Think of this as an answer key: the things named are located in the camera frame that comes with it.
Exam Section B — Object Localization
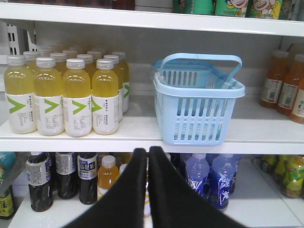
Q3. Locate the yellow lemon tea bottle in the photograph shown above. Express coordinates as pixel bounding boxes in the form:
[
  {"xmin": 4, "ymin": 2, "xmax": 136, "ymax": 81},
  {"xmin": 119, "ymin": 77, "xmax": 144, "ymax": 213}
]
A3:
[{"xmin": 281, "ymin": 154, "xmax": 304, "ymax": 199}]

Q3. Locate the orange juice bottle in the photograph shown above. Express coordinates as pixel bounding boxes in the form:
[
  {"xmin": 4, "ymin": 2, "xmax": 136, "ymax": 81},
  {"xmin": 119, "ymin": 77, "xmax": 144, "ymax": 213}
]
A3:
[
  {"xmin": 289, "ymin": 78, "xmax": 304, "ymax": 124},
  {"xmin": 276, "ymin": 53, "xmax": 304, "ymax": 115},
  {"xmin": 259, "ymin": 49, "xmax": 289, "ymax": 109}
]

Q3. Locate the pale yellow drink bottle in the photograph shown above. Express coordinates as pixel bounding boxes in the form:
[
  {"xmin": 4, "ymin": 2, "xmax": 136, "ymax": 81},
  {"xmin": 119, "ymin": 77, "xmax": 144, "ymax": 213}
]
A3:
[
  {"xmin": 92, "ymin": 58, "xmax": 119, "ymax": 135},
  {"xmin": 4, "ymin": 55, "xmax": 37, "ymax": 134},
  {"xmin": 62, "ymin": 58, "xmax": 92, "ymax": 137},
  {"xmin": 34, "ymin": 57, "xmax": 64, "ymax": 136}
]

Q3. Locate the blue sports drink bottle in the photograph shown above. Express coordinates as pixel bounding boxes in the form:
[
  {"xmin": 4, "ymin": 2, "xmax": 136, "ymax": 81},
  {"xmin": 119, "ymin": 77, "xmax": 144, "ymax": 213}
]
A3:
[
  {"xmin": 208, "ymin": 153, "xmax": 236, "ymax": 210},
  {"xmin": 186, "ymin": 153, "xmax": 210, "ymax": 197}
]

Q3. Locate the light blue plastic basket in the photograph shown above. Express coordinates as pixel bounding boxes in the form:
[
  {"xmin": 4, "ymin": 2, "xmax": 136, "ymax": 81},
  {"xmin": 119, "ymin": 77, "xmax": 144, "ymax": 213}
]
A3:
[{"xmin": 152, "ymin": 53, "xmax": 245, "ymax": 146}]

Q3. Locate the yellow orange drink bottle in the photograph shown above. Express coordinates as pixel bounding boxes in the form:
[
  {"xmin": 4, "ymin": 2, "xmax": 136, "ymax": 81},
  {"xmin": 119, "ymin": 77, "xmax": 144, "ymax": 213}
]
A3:
[{"xmin": 97, "ymin": 155, "xmax": 119, "ymax": 200}]

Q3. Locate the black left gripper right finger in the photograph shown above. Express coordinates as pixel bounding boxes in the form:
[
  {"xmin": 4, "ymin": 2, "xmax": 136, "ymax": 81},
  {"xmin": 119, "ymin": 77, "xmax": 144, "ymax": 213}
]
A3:
[{"xmin": 149, "ymin": 146, "xmax": 244, "ymax": 228}]

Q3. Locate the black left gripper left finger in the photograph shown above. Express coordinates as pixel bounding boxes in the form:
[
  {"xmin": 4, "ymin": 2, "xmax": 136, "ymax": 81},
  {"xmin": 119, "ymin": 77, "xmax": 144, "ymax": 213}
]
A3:
[{"xmin": 64, "ymin": 148, "xmax": 147, "ymax": 228}]

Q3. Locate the dark tea bottle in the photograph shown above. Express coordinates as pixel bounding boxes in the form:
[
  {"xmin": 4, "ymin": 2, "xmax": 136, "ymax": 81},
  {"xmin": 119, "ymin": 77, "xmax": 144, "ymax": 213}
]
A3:
[
  {"xmin": 26, "ymin": 152, "xmax": 53, "ymax": 212},
  {"xmin": 77, "ymin": 152, "xmax": 97, "ymax": 205}
]

